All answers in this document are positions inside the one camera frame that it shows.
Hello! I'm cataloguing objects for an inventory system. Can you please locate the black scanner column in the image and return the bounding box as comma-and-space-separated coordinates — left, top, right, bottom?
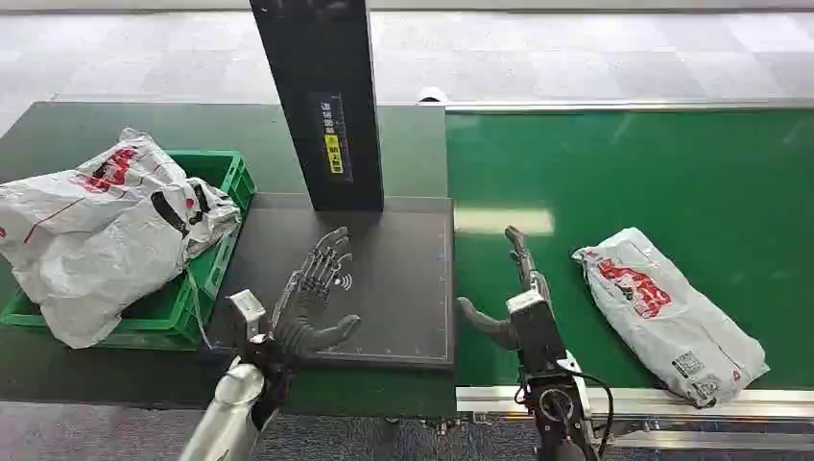
248, 0, 387, 214

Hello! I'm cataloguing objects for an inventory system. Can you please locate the large white crumpled parcel bag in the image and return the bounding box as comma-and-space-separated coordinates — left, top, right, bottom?
0, 127, 244, 351

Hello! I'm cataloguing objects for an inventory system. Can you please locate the right robot arm with cables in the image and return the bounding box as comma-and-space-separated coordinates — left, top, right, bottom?
514, 352, 616, 461

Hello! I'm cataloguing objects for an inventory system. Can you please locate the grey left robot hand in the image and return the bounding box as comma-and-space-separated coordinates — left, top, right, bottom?
269, 226, 363, 369

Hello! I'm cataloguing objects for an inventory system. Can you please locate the silver conveyor frame rail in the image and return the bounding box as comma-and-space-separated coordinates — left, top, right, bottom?
454, 384, 814, 454

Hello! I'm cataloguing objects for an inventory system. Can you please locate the dark scanner platform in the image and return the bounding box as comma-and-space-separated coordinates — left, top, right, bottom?
204, 193, 457, 372

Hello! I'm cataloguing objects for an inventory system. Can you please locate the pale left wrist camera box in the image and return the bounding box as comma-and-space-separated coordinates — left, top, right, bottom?
227, 288, 268, 340

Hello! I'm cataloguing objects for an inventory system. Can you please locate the flat white parcel bag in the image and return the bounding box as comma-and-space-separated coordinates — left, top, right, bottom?
570, 226, 772, 410

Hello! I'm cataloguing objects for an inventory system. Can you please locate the green plastic crate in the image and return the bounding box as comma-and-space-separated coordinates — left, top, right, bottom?
0, 149, 257, 353

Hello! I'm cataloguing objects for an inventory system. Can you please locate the yellow black warning label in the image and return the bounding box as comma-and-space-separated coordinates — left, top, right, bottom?
323, 132, 346, 176

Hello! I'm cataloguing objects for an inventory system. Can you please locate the green conveyor belt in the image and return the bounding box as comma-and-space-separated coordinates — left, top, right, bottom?
443, 108, 814, 391

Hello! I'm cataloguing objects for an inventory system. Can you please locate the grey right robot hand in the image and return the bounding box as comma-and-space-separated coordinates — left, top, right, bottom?
455, 225, 568, 379

